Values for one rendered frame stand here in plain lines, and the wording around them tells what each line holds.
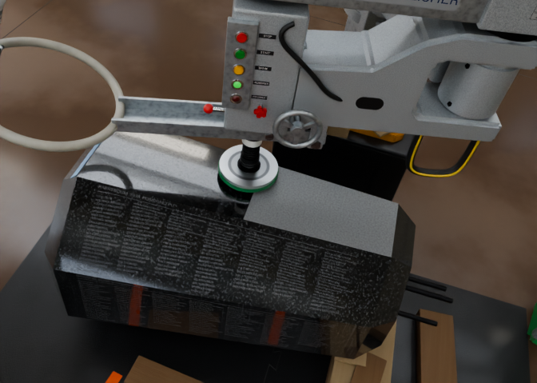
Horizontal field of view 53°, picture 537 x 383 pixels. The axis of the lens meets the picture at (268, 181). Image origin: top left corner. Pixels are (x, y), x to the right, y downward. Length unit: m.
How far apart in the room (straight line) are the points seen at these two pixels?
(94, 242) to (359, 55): 1.09
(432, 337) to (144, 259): 1.39
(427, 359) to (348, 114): 1.31
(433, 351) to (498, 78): 1.36
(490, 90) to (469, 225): 1.64
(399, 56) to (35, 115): 2.47
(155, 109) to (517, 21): 1.12
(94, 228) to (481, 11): 1.38
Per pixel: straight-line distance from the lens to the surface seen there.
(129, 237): 1.91
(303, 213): 1.86
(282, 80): 1.54
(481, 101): 1.72
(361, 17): 2.17
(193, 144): 2.05
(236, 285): 1.85
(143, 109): 1.86
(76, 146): 1.69
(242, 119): 1.63
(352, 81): 1.57
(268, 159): 1.95
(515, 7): 1.52
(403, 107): 1.66
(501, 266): 3.15
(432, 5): 1.46
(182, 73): 3.77
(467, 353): 2.76
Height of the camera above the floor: 2.25
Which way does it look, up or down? 47 degrees down
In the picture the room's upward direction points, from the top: 10 degrees clockwise
